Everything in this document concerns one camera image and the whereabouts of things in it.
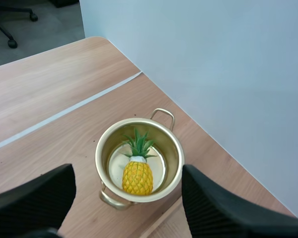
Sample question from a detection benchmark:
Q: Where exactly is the black office chair base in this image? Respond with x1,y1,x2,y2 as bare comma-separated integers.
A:
0,6,39,49

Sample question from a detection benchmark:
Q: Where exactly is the white backdrop board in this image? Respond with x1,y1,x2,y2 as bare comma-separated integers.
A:
78,0,298,220

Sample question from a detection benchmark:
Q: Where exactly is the yellow toy pineapple green crown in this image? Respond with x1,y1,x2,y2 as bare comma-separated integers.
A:
121,127,158,197

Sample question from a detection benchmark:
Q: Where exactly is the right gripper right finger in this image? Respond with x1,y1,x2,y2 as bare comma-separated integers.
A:
182,164,298,238

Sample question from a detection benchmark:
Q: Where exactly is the gold pot with two handles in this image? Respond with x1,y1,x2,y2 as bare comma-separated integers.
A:
94,108,185,212

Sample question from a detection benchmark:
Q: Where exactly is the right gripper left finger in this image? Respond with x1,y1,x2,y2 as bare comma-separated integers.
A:
0,163,76,238

